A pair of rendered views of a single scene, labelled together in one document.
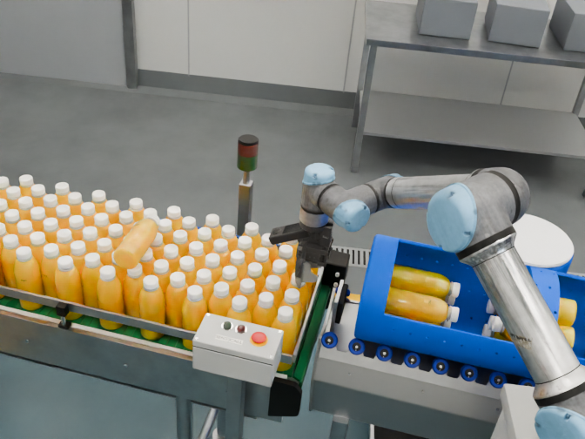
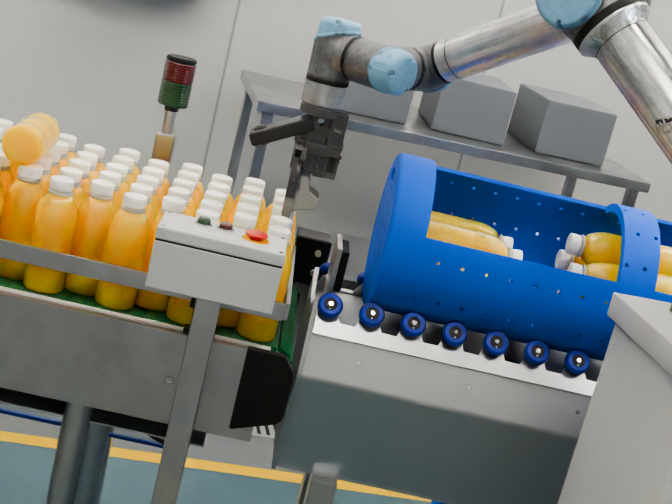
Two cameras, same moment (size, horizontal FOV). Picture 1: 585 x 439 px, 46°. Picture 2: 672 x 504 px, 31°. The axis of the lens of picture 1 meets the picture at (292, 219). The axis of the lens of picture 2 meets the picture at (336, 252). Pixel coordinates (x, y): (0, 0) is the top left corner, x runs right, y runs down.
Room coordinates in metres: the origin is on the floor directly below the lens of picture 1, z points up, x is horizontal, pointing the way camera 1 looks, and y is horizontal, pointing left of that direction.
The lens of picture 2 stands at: (-0.65, 0.38, 1.60)
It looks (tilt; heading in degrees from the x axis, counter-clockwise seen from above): 15 degrees down; 346
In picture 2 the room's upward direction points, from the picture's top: 14 degrees clockwise
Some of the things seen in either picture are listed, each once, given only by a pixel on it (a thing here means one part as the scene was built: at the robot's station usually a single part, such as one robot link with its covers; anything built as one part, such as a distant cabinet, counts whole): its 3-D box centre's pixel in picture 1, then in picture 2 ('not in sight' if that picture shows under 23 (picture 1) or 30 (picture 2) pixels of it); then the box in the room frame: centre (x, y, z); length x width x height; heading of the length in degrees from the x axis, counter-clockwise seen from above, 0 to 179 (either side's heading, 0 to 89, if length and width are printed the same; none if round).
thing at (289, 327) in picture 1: (282, 340); (266, 287); (1.27, -0.01, 0.99); 0.07 x 0.07 x 0.19
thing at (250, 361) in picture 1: (238, 348); (217, 261); (1.16, 0.10, 1.05); 0.20 x 0.10 x 0.10; 80
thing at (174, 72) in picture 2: (247, 147); (179, 71); (1.83, 0.16, 1.23); 0.06 x 0.06 x 0.04
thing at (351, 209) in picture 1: (349, 206); (385, 67); (1.34, -0.13, 1.38); 0.11 x 0.11 x 0.08; 40
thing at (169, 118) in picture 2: (247, 161); (174, 95); (1.83, 0.16, 1.18); 0.06 x 0.06 x 0.16
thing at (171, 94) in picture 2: (247, 159); (174, 93); (1.83, 0.16, 1.18); 0.06 x 0.06 x 0.05
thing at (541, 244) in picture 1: (528, 239); not in sight; (1.77, -0.76, 1.03); 0.28 x 0.28 x 0.01
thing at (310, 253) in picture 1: (314, 239); (317, 141); (1.40, -0.06, 1.23); 0.09 x 0.08 x 0.12; 80
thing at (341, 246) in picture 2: (339, 307); (335, 274); (1.41, -0.15, 0.99); 0.10 x 0.02 x 0.12; 170
